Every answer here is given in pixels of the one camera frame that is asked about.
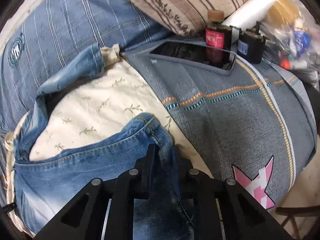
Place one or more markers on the dark wooden chair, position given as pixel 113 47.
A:
pixel 291 213

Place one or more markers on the black battery red label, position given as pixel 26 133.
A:
pixel 219 36

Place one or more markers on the brown round cap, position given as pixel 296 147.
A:
pixel 216 15

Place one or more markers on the clear plastic bag of items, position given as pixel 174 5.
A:
pixel 292 39

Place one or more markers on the cream leaf-print sheet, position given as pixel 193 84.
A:
pixel 100 104

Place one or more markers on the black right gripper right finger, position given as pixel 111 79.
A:
pixel 222 209

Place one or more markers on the black smartphone grey case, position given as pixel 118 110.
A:
pixel 200 56

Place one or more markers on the black battery blue label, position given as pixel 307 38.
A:
pixel 251 44

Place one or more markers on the white rolled paper tube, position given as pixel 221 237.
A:
pixel 247 15

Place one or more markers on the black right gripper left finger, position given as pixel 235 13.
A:
pixel 104 209

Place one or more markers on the blue denim jeans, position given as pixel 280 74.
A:
pixel 82 154

